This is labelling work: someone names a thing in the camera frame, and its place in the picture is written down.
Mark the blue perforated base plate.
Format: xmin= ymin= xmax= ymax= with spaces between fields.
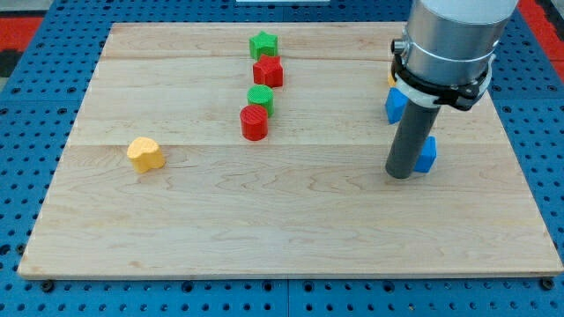
xmin=1 ymin=0 xmax=563 ymax=316

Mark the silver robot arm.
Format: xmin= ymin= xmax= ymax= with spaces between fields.
xmin=390 ymin=0 xmax=517 ymax=111

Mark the green cylinder block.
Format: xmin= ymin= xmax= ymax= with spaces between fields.
xmin=247 ymin=85 xmax=274 ymax=117

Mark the red cylinder block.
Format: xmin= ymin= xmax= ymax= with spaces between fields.
xmin=240 ymin=104 xmax=268 ymax=141

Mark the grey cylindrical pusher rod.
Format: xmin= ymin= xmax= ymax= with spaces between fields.
xmin=385 ymin=100 xmax=441 ymax=179

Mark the wooden board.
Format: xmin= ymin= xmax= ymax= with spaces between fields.
xmin=19 ymin=22 xmax=563 ymax=280

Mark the blue cube block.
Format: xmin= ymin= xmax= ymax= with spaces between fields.
xmin=413 ymin=136 xmax=438 ymax=173

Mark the yellow block behind arm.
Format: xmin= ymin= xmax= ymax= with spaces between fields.
xmin=388 ymin=71 xmax=396 ymax=87

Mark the red star block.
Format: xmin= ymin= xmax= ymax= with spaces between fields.
xmin=253 ymin=55 xmax=284 ymax=88

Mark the green star block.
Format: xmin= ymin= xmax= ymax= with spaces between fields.
xmin=249 ymin=31 xmax=278 ymax=61

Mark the yellow heart block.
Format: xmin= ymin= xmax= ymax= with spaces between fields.
xmin=126 ymin=136 xmax=166 ymax=173

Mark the blue block behind arm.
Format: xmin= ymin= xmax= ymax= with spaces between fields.
xmin=385 ymin=87 xmax=408 ymax=124

